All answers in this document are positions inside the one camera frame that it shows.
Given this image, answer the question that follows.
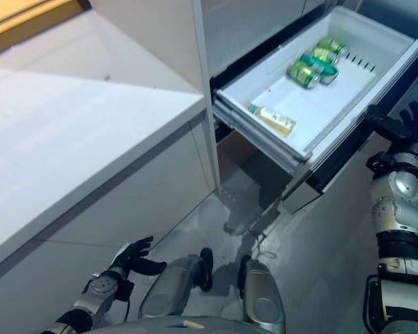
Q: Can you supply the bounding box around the stainless steel fridge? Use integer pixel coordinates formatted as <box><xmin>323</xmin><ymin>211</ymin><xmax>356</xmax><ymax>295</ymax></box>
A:
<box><xmin>191</xmin><ymin>0</ymin><xmax>418</xmax><ymax>196</ymax></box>

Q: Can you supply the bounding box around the grey robot torso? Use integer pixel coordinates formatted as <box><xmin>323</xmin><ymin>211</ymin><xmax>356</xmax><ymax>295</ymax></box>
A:
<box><xmin>86</xmin><ymin>315</ymin><xmax>265</xmax><ymax>334</ymax></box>

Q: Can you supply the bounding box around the silver left robot leg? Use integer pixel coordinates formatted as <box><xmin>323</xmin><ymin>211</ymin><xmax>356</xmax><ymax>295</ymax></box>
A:
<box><xmin>138</xmin><ymin>247</ymin><xmax>215</xmax><ymax>330</ymax></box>

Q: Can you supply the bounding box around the silver right robot leg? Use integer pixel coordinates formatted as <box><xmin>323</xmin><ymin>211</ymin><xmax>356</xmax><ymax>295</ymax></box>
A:
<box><xmin>237</xmin><ymin>255</ymin><xmax>287</xmax><ymax>334</ymax></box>

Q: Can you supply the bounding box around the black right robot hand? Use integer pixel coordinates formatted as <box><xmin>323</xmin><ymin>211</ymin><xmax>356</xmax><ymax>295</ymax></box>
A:
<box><xmin>365</xmin><ymin>97</ymin><xmax>418</xmax><ymax>144</ymax></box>

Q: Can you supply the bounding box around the teal drink can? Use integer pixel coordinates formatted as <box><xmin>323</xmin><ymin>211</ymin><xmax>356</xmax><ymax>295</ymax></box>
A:
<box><xmin>298</xmin><ymin>51</ymin><xmax>339</xmax><ymax>85</ymax></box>

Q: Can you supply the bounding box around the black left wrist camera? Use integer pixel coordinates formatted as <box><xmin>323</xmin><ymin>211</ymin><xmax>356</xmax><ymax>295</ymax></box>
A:
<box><xmin>116</xmin><ymin>278</ymin><xmax>136</xmax><ymax>302</ymax></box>

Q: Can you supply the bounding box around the white kitchen counter cabinet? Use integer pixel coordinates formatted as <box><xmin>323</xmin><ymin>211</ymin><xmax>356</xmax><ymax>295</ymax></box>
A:
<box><xmin>0</xmin><ymin>13</ymin><xmax>219</xmax><ymax>334</ymax></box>

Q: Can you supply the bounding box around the yellow-green drink can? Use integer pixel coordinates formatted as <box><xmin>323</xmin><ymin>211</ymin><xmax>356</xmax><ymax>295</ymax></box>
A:
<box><xmin>287</xmin><ymin>61</ymin><xmax>322</xmax><ymax>90</ymax></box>
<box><xmin>311</xmin><ymin>37</ymin><xmax>348</xmax><ymax>67</ymax></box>

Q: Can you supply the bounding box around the white fridge drawer steel front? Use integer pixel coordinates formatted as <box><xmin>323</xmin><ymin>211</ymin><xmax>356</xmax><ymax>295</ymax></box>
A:
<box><xmin>212</xmin><ymin>5</ymin><xmax>418</xmax><ymax>215</ymax></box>

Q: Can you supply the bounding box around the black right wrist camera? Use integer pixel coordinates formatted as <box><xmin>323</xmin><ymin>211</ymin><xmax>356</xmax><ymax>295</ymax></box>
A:
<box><xmin>366</xmin><ymin>152</ymin><xmax>397</xmax><ymax>174</ymax></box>

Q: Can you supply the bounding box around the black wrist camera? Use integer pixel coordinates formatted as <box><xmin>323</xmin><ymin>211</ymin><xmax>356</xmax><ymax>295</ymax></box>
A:
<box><xmin>366</xmin><ymin>152</ymin><xmax>397</xmax><ymax>174</ymax></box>
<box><xmin>116</xmin><ymin>278</ymin><xmax>136</xmax><ymax>302</ymax></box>

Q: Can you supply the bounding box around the clear yellow tea bottle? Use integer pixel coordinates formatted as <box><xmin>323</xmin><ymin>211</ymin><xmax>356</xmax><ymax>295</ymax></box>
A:
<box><xmin>247</xmin><ymin>103</ymin><xmax>297</xmax><ymax>136</ymax></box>

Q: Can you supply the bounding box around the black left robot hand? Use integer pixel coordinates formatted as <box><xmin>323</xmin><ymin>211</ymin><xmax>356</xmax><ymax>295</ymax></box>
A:
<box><xmin>111</xmin><ymin>235</ymin><xmax>169</xmax><ymax>280</ymax></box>

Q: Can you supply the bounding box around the black cable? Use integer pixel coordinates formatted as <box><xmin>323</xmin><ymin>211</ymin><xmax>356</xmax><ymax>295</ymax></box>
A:
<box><xmin>120</xmin><ymin>297</ymin><xmax>135</xmax><ymax>333</ymax></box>
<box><xmin>393</xmin><ymin>165</ymin><xmax>418</xmax><ymax>187</ymax></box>

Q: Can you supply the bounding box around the silver robot leg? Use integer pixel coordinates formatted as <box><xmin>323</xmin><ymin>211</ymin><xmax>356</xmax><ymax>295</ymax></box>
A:
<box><xmin>138</xmin><ymin>247</ymin><xmax>215</xmax><ymax>330</ymax></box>
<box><xmin>237</xmin><ymin>255</ymin><xmax>287</xmax><ymax>334</ymax></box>

